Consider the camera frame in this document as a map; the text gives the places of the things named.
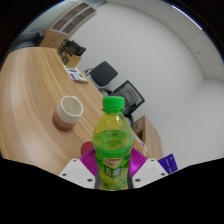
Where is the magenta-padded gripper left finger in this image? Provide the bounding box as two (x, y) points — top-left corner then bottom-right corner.
(58, 147), (100, 190)

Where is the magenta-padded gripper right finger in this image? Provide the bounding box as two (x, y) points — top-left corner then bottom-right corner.
(126, 147), (170, 190)

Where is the green drink bottle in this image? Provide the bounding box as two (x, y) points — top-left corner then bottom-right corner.
(92, 95), (135, 191)

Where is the wooden side desk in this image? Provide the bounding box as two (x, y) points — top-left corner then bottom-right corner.
(132, 115), (164, 160)

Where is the white and brown cup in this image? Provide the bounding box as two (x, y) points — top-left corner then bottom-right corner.
(52, 95), (84, 132)

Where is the grey mesh office chair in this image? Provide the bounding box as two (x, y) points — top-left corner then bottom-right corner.
(99, 80), (146, 128)

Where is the green and white leaflet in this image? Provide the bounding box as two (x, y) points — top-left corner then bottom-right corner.
(63, 65), (89, 83)

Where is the black office chair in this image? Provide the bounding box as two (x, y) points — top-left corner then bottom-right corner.
(84, 60), (119, 91)

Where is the small wooden box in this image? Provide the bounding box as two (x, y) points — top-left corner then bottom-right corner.
(64, 53), (83, 68)

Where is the dark sofa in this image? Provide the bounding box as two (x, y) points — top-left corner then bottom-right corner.
(31, 30), (46, 47)

